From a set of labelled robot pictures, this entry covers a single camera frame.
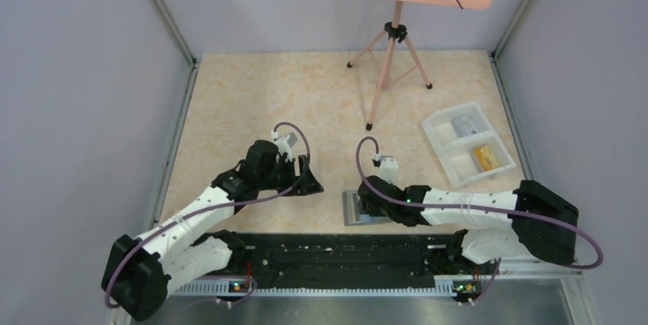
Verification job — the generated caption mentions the purple cable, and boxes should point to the purple cable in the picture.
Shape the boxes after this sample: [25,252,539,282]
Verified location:
[355,136,604,270]
[103,121,312,310]

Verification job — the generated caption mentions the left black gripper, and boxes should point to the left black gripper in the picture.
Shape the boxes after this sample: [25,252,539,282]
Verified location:
[258,154,323,197]

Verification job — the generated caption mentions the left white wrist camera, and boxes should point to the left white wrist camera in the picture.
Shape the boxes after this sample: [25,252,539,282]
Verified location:
[271,131,298,162]

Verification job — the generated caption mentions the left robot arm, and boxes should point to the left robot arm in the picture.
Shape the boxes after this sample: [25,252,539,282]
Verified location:
[101,132,323,321]

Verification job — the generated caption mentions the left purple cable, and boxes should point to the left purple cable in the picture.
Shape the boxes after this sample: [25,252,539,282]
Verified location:
[103,121,312,310]

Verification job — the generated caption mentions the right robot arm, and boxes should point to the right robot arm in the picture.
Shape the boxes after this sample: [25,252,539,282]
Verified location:
[358,175,579,273]

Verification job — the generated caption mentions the grey card holder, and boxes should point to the grey card holder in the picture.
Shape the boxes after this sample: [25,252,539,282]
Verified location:
[342,190,390,226]

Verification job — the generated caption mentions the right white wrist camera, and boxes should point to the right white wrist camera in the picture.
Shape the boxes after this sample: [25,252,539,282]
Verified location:
[372,154,399,185]

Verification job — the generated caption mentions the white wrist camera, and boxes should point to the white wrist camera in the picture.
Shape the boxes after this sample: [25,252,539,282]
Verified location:
[372,154,399,185]
[271,131,298,162]

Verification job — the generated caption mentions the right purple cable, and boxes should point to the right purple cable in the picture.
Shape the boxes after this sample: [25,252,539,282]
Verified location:
[355,136,604,270]

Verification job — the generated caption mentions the silver card in tray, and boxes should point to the silver card in tray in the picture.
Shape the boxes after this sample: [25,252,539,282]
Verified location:
[451,113,481,138]

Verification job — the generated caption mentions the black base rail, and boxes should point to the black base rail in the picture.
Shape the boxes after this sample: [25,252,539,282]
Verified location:
[126,231,578,298]

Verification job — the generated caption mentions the gold cards in tray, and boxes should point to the gold cards in tray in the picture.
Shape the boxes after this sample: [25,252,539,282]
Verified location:
[471,145,501,172]

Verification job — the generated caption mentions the white divided plastic tray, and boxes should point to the white divided plastic tray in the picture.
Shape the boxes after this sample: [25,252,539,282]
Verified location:
[420,102,517,189]

